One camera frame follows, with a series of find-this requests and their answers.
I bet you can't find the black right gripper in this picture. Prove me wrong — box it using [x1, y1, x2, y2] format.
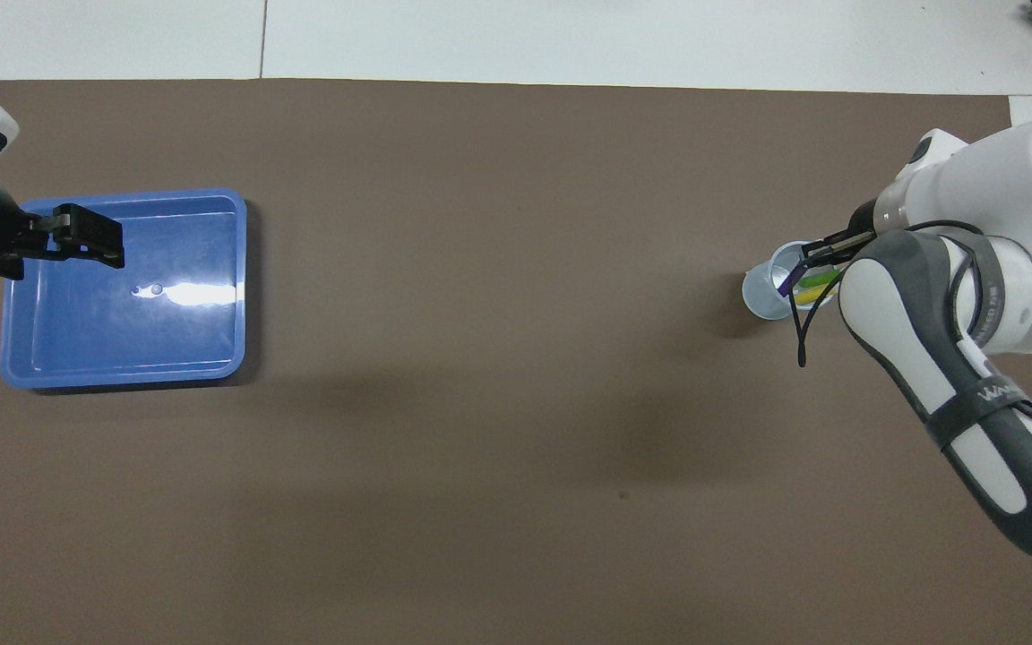
[800, 199, 882, 269]

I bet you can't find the blue plastic tray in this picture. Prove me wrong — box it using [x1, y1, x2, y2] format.
[0, 187, 248, 391]

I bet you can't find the translucent pale blue cup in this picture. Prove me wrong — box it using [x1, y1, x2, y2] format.
[742, 239, 841, 322]

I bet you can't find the brown table mat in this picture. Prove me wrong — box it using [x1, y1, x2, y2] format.
[0, 78, 1032, 645]

